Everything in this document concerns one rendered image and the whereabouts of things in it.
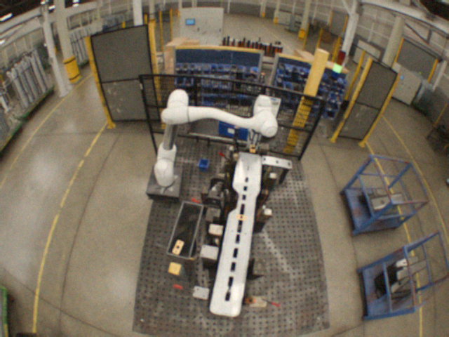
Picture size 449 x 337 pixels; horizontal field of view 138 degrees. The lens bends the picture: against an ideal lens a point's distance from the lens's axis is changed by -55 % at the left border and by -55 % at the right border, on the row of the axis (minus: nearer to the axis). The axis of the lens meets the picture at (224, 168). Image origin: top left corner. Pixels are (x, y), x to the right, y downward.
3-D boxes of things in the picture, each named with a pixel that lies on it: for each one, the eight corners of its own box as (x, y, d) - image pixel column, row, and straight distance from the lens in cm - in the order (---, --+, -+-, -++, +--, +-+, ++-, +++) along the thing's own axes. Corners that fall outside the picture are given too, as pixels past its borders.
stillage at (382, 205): (382, 193, 423) (411, 161, 380) (394, 229, 400) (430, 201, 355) (339, 192, 341) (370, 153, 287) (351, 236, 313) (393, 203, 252)
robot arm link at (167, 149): (156, 167, 183) (158, 149, 196) (172, 170, 183) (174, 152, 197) (166, 99, 128) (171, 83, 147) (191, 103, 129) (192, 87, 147)
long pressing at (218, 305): (243, 317, 130) (243, 317, 129) (207, 312, 128) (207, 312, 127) (262, 156, 184) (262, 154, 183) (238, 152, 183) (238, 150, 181)
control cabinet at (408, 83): (387, 96, 1185) (403, 59, 1163) (382, 90, 1220) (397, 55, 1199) (409, 106, 1372) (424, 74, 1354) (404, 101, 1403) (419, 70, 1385)
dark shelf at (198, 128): (275, 149, 194) (276, 147, 192) (186, 134, 198) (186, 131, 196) (275, 135, 210) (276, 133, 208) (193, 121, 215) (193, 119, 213)
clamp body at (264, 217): (262, 234, 173) (273, 217, 142) (249, 232, 171) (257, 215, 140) (263, 225, 177) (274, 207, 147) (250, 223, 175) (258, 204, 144)
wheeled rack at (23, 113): (28, 121, 774) (10, 78, 741) (16, 124, 859) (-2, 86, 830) (57, 90, 881) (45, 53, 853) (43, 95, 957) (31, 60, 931)
